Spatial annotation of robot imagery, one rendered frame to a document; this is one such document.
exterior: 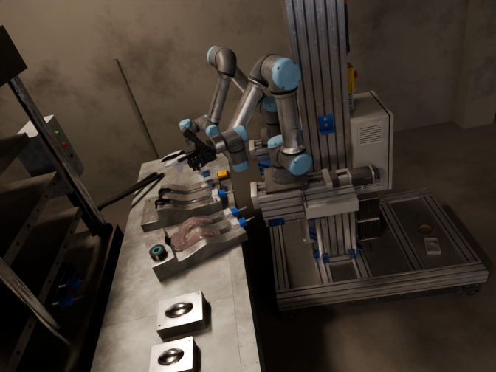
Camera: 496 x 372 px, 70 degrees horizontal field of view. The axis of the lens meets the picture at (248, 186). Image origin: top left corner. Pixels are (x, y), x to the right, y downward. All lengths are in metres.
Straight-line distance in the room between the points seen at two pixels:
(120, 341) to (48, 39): 3.03
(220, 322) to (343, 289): 0.98
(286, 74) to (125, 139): 3.00
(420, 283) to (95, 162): 3.55
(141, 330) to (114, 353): 0.14
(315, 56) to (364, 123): 0.43
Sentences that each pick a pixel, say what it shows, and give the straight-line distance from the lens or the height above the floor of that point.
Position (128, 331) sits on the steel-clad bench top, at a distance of 1.78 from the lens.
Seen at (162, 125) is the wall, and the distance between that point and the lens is 4.01.
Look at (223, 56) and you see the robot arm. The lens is 2.01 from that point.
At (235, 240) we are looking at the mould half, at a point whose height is 0.83.
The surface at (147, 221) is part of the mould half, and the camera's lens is 2.19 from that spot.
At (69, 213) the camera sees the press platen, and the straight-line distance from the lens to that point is 2.26.
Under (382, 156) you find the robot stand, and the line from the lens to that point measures 2.03.
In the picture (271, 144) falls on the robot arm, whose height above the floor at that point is 1.26.
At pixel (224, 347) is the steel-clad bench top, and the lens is 1.55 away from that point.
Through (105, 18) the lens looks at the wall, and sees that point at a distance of 3.80.
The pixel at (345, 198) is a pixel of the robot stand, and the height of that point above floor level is 0.95.
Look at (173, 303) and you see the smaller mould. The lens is 1.67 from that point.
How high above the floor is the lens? 2.09
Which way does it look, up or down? 35 degrees down
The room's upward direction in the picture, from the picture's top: 15 degrees counter-clockwise
